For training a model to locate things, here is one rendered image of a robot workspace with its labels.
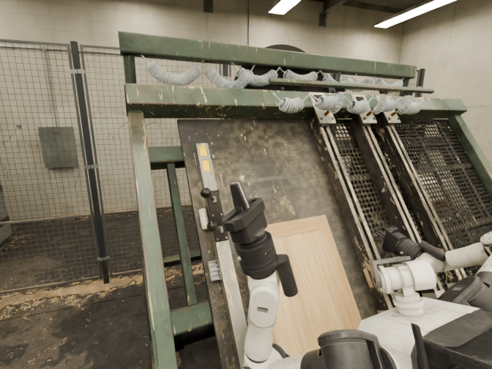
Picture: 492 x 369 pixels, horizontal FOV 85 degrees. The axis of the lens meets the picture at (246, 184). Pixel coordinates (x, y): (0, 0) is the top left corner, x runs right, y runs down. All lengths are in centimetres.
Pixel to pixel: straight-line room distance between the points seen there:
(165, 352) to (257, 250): 50
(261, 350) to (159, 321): 34
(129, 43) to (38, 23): 450
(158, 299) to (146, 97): 75
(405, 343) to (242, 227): 38
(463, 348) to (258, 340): 41
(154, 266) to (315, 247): 66
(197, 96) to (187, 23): 477
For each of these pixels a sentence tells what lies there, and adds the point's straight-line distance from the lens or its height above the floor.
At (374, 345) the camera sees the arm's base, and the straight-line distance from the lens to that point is 67.
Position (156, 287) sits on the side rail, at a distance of 97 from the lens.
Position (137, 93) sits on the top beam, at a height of 187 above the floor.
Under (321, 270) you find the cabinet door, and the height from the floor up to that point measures 117.
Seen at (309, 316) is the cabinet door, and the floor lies 105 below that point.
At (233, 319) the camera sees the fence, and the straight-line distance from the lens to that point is 102.
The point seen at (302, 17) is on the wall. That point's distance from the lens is 678.
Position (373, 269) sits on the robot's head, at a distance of 73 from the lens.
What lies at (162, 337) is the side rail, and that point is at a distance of 97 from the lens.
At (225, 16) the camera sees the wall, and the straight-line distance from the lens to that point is 615.
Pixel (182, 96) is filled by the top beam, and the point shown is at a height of 187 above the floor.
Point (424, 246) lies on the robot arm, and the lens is 130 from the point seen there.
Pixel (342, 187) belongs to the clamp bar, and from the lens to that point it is 134.
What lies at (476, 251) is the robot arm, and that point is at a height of 135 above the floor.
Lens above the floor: 177
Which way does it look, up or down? 14 degrees down
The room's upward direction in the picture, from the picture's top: straight up
